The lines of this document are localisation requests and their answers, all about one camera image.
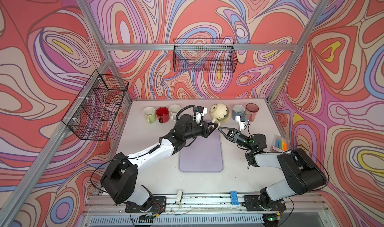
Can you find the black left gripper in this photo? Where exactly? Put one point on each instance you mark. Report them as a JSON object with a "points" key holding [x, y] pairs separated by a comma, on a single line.
{"points": [[204, 129]]}

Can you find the back black wire basket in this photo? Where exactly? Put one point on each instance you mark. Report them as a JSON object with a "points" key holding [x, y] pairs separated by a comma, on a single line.
{"points": [[204, 55]]}

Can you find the white mug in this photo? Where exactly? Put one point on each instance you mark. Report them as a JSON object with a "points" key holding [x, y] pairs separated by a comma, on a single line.
{"points": [[173, 110]]}

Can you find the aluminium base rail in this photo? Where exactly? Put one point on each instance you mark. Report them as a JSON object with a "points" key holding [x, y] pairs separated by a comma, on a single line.
{"points": [[211, 210]]}

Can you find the white clip on rail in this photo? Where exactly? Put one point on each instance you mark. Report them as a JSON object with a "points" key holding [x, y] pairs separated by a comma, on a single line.
{"points": [[179, 197]]}

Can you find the lavender plastic tray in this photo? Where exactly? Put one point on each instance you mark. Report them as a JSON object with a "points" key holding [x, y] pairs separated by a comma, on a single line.
{"points": [[203, 156]]}

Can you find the red mug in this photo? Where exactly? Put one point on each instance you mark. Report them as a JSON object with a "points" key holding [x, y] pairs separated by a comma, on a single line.
{"points": [[163, 114]]}

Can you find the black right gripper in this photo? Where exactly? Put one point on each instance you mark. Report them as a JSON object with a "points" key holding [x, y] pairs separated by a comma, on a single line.
{"points": [[233, 134]]}

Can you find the pink cartoon mug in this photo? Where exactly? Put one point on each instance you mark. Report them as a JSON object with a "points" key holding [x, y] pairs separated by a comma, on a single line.
{"points": [[251, 109]]}

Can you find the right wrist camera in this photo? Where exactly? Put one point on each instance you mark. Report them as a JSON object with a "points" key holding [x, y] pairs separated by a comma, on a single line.
{"points": [[243, 122]]}

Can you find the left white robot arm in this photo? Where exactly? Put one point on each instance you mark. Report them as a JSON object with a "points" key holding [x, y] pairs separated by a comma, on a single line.
{"points": [[119, 179]]}

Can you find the blue floral mug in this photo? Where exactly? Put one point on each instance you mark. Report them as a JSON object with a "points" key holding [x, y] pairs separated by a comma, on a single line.
{"points": [[238, 110]]}

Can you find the black wire basket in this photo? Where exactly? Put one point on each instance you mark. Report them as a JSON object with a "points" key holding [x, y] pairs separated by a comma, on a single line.
{"points": [[92, 115], [204, 55]]}

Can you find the light green mug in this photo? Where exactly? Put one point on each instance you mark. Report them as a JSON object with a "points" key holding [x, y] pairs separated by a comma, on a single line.
{"points": [[150, 115]]}

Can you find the left black wire basket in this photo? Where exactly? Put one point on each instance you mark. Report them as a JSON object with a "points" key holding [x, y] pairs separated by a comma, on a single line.
{"points": [[92, 115]]}

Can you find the box of coloured markers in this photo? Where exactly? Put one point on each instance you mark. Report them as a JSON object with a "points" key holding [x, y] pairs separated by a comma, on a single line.
{"points": [[280, 144]]}

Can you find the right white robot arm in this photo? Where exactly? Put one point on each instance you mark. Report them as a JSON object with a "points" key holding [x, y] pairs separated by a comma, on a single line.
{"points": [[301, 174]]}

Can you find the blue toy brick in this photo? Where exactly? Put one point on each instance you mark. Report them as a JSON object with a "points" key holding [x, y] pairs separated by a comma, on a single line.
{"points": [[234, 198]]}

